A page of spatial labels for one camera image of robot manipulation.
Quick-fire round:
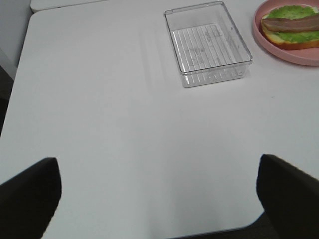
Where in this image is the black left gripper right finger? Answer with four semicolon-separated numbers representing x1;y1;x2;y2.
256;154;319;239

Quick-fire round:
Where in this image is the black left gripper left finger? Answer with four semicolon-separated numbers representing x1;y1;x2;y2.
0;157;61;239

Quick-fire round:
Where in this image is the bread slice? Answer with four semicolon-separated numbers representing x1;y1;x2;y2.
260;6;319;51

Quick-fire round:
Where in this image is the bacon strip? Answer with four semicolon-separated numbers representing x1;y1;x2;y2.
262;14;319;32

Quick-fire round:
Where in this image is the green lettuce leaf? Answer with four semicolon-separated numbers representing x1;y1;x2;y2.
266;4;319;43

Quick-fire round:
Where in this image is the pink round plate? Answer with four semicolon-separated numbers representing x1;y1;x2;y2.
252;0;319;66

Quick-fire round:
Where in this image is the left clear plastic container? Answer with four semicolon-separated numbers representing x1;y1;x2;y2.
164;0;253;88

